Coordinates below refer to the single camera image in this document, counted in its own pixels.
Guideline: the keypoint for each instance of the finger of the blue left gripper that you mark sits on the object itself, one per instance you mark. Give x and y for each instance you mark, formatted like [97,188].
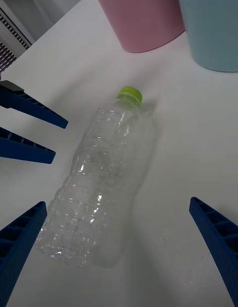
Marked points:
[27,104]
[22,148]

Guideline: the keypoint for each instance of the clear plastic bottle green cap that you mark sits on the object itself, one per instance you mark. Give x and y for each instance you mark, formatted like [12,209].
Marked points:
[99,175]

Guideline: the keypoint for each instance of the pale blue plastic bin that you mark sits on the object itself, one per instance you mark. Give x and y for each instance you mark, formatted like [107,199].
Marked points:
[213,29]

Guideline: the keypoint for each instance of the pink plastic bin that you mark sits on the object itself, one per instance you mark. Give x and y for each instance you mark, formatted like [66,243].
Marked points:
[143,19]

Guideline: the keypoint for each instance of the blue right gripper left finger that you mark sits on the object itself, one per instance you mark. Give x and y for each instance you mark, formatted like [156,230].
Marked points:
[17,245]

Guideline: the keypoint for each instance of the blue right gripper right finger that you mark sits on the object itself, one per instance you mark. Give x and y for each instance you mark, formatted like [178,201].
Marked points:
[220,240]

